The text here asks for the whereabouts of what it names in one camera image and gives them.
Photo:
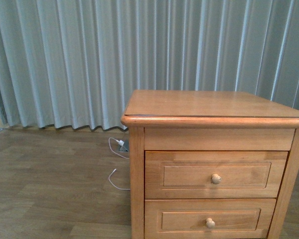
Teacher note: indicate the wooden drawer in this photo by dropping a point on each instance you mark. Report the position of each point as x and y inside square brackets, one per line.
[213, 174]
[208, 218]

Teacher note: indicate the open metal floor socket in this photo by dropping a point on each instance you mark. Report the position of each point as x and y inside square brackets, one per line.
[125, 147]

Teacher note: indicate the wooden nightstand cabinet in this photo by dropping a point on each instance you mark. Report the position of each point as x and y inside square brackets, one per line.
[209, 121]

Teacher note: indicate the grey pleated curtain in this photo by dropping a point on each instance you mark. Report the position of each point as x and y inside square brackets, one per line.
[76, 62]

